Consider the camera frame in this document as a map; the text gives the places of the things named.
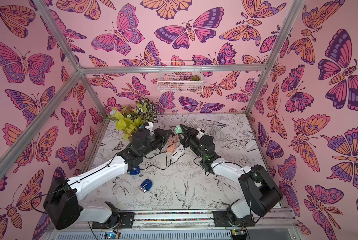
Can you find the blue clip bottom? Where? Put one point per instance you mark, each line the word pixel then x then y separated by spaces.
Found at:
pixel 146 185

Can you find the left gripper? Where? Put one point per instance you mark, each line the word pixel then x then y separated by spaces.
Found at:
pixel 159 135

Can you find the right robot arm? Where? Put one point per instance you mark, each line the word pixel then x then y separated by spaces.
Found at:
pixel 260 192

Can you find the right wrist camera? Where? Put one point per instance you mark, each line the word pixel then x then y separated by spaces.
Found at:
pixel 200 133

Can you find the small succulent in basket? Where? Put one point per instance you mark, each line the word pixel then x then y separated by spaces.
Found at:
pixel 195 78

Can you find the orange power strip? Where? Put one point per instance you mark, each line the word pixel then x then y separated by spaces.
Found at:
pixel 171 147

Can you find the white wire basket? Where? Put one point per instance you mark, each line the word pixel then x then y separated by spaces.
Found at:
pixel 175 76

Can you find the white power strip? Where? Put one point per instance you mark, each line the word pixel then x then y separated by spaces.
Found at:
pixel 179 152

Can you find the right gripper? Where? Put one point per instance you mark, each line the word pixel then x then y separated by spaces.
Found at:
pixel 191 138

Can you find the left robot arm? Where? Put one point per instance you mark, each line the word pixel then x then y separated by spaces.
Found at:
pixel 63 203

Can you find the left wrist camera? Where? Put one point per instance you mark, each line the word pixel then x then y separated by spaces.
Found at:
pixel 149 126

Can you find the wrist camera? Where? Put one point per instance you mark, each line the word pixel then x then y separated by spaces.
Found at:
pixel 200 133
pixel 149 126

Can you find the potted green plant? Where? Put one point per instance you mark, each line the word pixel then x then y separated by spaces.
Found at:
pixel 128 119

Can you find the green charger adapter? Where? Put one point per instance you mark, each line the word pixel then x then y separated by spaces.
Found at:
pixel 178 130

